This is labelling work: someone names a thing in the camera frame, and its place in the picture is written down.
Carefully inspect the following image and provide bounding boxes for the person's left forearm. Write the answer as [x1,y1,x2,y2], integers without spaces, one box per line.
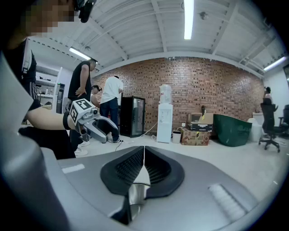
[27,106,76,131]

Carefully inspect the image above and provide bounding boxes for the clear water jug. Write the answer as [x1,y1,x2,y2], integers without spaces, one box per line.
[159,83,173,105]

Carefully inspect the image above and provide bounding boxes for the person's head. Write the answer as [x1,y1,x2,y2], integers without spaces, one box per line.
[6,0,77,49]

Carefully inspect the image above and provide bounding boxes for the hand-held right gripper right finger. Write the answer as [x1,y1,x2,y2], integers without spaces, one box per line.
[131,146,258,231]

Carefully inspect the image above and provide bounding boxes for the black head-mounted camera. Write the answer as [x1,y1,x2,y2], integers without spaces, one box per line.
[74,0,97,23]

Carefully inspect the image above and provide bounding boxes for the small white waste bin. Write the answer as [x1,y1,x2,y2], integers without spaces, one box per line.
[172,130,182,144]

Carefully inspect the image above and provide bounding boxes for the black office chair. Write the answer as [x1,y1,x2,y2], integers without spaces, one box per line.
[258,102,281,153]
[277,105,289,137]

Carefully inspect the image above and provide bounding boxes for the white storage shelf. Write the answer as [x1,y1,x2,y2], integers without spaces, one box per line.
[35,65,63,114]

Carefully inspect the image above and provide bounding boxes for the printed cardboard box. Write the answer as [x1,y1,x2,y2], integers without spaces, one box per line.
[180,127,211,146]

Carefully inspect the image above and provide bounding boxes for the plain brown cardboard box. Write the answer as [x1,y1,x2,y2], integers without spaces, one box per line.
[186,112,214,125]

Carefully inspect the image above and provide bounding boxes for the person's black striped shirt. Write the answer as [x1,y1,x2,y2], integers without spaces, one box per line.
[3,38,42,111]

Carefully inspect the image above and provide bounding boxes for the black glass-door fridge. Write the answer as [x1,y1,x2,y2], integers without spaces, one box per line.
[119,95,146,139]

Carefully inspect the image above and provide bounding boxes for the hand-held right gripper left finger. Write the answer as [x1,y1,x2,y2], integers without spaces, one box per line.
[42,146,145,231]

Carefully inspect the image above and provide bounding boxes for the black wrist watch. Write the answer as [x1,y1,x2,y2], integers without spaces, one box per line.
[62,111,72,131]

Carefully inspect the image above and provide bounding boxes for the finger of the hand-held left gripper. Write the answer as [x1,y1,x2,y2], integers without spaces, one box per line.
[96,116,119,136]
[85,121,109,144]

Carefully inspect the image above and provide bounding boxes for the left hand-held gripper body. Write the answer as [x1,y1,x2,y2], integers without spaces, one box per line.
[69,98,101,134]

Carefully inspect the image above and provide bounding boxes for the ceiling tube light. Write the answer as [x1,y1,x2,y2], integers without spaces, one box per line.
[263,56,288,72]
[183,0,195,41]
[68,46,91,60]

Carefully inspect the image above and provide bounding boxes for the white water dispenser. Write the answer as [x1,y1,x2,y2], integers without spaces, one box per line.
[156,103,173,143]

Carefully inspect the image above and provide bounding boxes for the person's black shorts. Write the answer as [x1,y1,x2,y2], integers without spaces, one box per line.
[18,126,76,160]

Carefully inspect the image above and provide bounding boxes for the flat black box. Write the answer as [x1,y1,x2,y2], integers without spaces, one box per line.
[188,123,214,132]

